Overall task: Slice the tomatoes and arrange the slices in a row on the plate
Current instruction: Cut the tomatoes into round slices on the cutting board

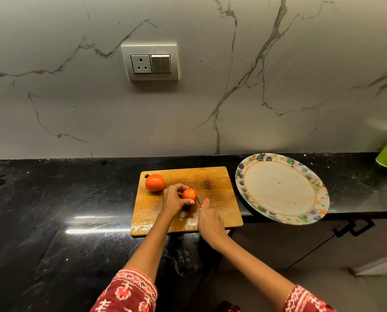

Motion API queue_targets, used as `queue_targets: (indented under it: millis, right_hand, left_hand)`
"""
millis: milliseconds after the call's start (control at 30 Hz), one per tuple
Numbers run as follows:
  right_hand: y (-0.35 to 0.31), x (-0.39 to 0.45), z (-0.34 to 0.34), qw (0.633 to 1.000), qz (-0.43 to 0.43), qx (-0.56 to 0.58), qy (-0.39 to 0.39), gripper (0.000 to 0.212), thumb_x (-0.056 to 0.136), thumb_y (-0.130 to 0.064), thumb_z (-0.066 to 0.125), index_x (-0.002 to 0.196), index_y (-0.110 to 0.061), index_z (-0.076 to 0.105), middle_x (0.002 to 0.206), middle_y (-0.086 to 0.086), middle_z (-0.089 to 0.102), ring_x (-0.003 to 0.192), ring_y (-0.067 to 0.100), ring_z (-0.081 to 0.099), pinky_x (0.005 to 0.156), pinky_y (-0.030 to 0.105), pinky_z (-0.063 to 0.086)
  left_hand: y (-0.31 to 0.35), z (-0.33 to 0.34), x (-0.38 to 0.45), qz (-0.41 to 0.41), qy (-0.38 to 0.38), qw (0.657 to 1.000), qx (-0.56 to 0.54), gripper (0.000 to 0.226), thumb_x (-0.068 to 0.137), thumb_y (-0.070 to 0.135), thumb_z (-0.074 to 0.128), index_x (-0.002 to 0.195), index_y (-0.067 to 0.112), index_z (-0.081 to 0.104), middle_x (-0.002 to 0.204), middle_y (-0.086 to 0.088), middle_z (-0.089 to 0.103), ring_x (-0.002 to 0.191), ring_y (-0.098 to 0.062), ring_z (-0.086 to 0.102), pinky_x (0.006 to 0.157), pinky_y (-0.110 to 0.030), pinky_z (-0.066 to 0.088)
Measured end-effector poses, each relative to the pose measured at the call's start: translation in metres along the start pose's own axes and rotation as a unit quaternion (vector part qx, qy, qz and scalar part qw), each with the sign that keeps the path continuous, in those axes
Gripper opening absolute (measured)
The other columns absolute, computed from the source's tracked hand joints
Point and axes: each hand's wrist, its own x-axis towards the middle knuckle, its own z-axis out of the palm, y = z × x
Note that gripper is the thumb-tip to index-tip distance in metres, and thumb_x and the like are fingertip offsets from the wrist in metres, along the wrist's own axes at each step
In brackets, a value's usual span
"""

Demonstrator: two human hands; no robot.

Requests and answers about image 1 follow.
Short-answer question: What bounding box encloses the floral rimmed plate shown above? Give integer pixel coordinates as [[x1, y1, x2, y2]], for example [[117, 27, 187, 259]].
[[235, 153, 331, 226]]

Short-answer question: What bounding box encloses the red handled knife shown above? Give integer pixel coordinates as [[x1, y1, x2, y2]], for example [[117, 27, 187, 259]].
[[188, 176, 203, 208]]

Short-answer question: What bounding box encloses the red patterned left sleeve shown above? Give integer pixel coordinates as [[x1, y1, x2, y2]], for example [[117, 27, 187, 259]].
[[90, 268, 158, 312]]

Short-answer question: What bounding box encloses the wooden cutting board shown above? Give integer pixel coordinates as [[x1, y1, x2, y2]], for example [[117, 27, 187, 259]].
[[130, 166, 244, 237]]

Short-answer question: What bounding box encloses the brown lower cabinet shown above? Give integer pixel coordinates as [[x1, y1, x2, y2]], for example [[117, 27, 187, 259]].
[[219, 217, 387, 270]]

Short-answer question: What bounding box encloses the person's right forearm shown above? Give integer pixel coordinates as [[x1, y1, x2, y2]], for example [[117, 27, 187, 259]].
[[213, 237, 295, 302]]

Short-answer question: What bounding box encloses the person's left forearm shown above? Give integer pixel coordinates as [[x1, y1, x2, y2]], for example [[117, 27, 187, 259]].
[[123, 216, 174, 283]]

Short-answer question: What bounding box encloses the red patterned sleeve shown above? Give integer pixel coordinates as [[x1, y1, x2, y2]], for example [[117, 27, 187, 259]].
[[90, 268, 158, 312], [283, 285, 337, 312]]

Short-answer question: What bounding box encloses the red patterned tunic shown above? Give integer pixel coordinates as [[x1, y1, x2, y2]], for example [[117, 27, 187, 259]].
[[216, 300, 241, 312]]

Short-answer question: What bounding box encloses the red patterned right sleeve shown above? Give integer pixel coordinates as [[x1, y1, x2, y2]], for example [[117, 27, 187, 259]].
[[283, 285, 337, 312]]

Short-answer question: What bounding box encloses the person's left hand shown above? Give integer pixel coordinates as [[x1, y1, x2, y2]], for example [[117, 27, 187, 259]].
[[159, 183, 196, 221]]

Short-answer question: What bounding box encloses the person's right hand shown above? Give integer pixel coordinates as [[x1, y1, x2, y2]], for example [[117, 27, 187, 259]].
[[197, 198, 228, 252]]

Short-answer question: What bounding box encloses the wall socket and switch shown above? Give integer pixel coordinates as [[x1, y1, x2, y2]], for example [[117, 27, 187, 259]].
[[121, 42, 180, 81]]

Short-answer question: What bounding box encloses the black cabinet handle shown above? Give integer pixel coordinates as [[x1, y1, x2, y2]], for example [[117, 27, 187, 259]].
[[332, 221, 357, 238], [349, 218, 376, 237]]

